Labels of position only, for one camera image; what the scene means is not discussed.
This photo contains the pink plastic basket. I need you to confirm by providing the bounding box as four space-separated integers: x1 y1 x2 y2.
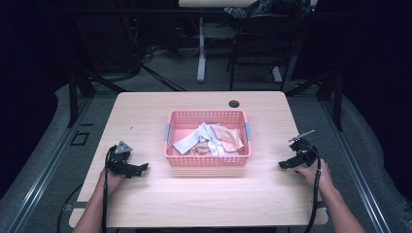
163 109 253 168

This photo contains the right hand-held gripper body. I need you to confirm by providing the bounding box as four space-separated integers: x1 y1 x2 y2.
288 129 319 168

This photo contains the tan brown cloth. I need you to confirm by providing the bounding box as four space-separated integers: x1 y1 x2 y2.
189 145 212 156

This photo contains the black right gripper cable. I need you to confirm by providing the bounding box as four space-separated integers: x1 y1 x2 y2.
302 146 323 233

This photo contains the person's left hand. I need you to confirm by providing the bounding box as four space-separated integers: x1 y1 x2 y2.
102 168 125 196

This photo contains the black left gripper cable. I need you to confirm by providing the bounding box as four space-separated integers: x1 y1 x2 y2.
56 146 119 233

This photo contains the black chair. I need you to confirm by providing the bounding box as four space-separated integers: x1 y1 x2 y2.
226 6 300 92

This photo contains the peach cloth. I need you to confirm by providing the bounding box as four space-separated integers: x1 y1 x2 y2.
211 124 246 153

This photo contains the grey cloth on chair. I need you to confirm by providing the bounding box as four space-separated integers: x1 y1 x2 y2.
223 0 276 19

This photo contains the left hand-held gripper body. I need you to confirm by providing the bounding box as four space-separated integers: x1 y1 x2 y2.
106 140 134 173

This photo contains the grey metal floor rail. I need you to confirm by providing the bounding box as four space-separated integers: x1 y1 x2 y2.
319 96 393 233
6 96 95 233

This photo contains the white folded cloth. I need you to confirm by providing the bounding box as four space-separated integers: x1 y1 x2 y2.
172 121 215 155

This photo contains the person's right hand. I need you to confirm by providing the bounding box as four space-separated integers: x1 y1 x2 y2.
294 158 334 192

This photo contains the white patterned cloth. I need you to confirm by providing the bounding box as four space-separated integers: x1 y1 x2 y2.
207 138 240 157

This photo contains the black metal stand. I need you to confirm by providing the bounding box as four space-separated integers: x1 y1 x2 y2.
285 69 344 132
66 69 128 129

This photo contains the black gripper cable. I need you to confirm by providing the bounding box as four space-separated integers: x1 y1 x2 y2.
56 146 119 233
302 146 323 233

